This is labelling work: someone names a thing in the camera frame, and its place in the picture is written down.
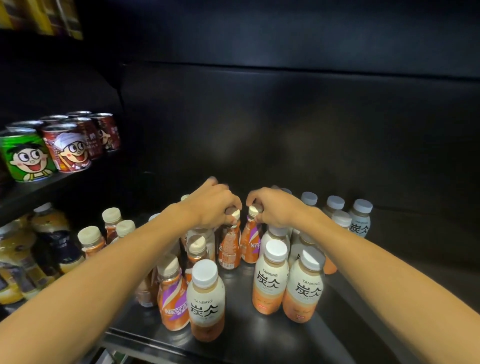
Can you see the person's left forearm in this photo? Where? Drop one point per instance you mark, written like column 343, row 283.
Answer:
column 75, row 300

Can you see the person's left hand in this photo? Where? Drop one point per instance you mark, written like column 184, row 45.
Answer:
column 210, row 206

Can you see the person's right hand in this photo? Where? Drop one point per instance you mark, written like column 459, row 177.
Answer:
column 285, row 210

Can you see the row of yellow dark label bottles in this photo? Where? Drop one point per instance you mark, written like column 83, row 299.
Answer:
column 48, row 225

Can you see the black shelf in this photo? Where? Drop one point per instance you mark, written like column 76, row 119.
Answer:
column 337, row 112

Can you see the black metal drinks rack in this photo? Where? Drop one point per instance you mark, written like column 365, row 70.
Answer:
column 37, row 191

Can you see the person's right forearm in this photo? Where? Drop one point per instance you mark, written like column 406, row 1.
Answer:
column 405, row 292

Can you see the row of yellow snack packets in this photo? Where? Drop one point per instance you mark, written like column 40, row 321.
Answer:
column 45, row 18

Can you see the group of cartoon drink cans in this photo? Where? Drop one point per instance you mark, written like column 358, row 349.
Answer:
column 67, row 150

